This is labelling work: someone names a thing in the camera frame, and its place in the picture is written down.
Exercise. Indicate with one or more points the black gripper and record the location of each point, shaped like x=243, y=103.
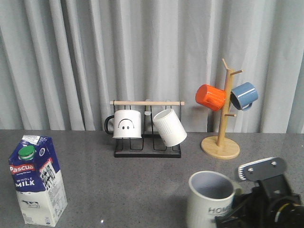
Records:
x=271, y=204

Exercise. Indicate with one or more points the white HOME mug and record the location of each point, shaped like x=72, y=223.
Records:
x=211, y=195

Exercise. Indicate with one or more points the Pascual whole milk carton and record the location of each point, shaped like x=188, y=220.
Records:
x=38, y=180

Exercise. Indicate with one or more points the wooden mug tree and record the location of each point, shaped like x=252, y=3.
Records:
x=219, y=146

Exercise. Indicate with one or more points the blue mug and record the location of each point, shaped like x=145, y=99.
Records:
x=243, y=96

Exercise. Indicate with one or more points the orange mug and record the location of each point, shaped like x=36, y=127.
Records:
x=210, y=97

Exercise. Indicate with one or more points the white ribbed mug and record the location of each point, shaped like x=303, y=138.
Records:
x=169, y=127

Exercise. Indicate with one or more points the white smiley face mug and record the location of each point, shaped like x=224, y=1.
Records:
x=127, y=124

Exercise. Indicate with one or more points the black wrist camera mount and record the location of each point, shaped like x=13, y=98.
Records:
x=262, y=169

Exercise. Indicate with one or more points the black wire mug rack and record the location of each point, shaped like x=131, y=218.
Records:
x=150, y=145

